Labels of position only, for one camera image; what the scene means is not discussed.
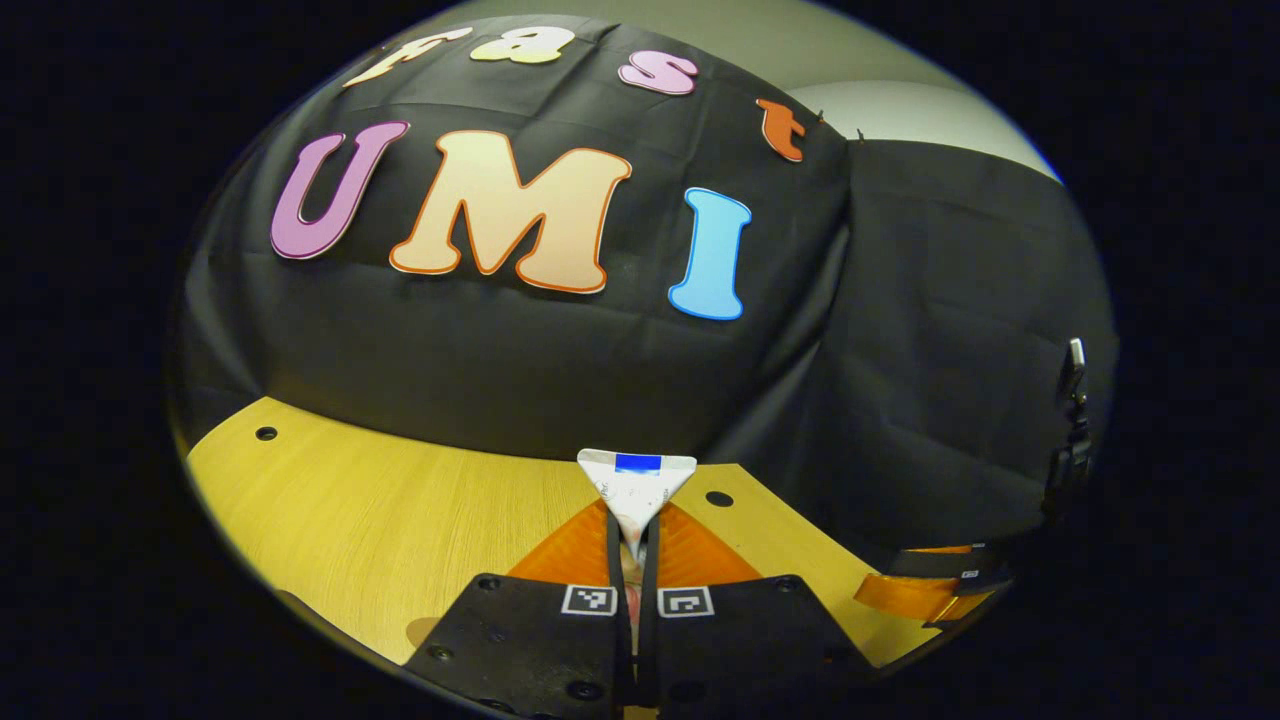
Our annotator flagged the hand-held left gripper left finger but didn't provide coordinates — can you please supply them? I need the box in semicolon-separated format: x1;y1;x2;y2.
405;500;636;720

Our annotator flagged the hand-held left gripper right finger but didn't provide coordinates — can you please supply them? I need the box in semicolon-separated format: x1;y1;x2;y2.
640;502;881;719

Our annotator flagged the white toothpaste tube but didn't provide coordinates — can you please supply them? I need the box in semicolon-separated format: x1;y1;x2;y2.
577;448;698;661

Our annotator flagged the wooden desktop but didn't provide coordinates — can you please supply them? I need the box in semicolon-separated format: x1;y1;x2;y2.
185;397;1001;669

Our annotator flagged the black backdrop cloth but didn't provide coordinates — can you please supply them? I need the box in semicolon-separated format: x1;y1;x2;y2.
165;15;1119;571

